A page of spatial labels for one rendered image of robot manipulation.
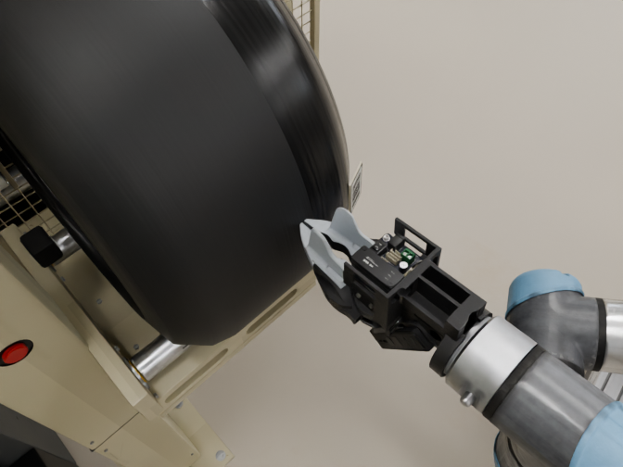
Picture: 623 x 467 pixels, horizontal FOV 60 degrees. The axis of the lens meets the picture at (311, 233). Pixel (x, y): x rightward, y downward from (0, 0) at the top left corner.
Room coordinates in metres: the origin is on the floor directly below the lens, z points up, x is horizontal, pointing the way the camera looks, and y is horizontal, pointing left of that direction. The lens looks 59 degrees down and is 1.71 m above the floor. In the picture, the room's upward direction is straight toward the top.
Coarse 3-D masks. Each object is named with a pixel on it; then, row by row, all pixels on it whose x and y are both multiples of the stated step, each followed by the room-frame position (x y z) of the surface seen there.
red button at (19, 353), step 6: (12, 348) 0.22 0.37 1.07; (18, 348) 0.23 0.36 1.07; (24, 348) 0.23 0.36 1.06; (6, 354) 0.22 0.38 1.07; (12, 354) 0.22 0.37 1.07; (18, 354) 0.22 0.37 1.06; (24, 354) 0.22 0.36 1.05; (6, 360) 0.21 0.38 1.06; (12, 360) 0.21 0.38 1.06; (18, 360) 0.22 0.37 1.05
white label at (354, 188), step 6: (360, 162) 0.40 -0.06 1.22; (360, 168) 0.40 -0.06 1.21; (354, 174) 0.38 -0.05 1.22; (360, 174) 0.40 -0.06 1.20; (354, 180) 0.38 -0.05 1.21; (360, 180) 0.40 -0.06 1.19; (354, 186) 0.38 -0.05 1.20; (360, 186) 0.40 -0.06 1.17; (354, 192) 0.38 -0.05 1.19; (360, 192) 0.40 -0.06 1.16; (354, 198) 0.38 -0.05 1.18; (354, 204) 0.38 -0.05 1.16
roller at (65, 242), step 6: (54, 234) 0.48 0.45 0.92; (60, 234) 0.48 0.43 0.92; (66, 234) 0.48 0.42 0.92; (60, 240) 0.47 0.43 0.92; (66, 240) 0.47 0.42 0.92; (72, 240) 0.47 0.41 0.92; (60, 246) 0.46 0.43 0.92; (66, 246) 0.46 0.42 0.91; (72, 246) 0.47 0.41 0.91; (78, 246) 0.47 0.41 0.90; (66, 252) 0.46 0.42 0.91; (72, 252) 0.46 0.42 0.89; (66, 258) 0.45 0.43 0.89
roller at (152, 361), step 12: (144, 348) 0.28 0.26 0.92; (156, 348) 0.28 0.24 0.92; (168, 348) 0.28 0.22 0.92; (180, 348) 0.28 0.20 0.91; (132, 360) 0.26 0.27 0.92; (144, 360) 0.26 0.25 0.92; (156, 360) 0.26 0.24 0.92; (168, 360) 0.26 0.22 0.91; (144, 372) 0.24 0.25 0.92; (156, 372) 0.25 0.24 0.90
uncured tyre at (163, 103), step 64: (0, 0) 0.39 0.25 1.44; (64, 0) 0.40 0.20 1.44; (128, 0) 0.41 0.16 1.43; (192, 0) 0.42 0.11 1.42; (256, 0) 0.45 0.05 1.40; (0, 64) 0.35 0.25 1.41; (64, 64) 0.34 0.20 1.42; (128, 64) 0.35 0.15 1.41; (192, 64) 0.37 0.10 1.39; (256, 64) 0.39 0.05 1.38; (0, 128) 0.53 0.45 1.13; (64, 128) 0.30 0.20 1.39; (128, 128) 0.30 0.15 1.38; (192, 128) 0.32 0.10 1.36; (256, 128) 0.34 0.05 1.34; (320, 128) 0.37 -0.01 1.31; (64, 192) 0.28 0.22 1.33; (128, 192) 0.27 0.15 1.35; (192, 192) 0.28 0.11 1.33; (256, 192) 0.30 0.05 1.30; (320, 192) 0.34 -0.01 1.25; (128, 256) 0.24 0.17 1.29; (192, 256) 0.24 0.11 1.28; (256, 256) 0.27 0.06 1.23; (192, 320) 0.22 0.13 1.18
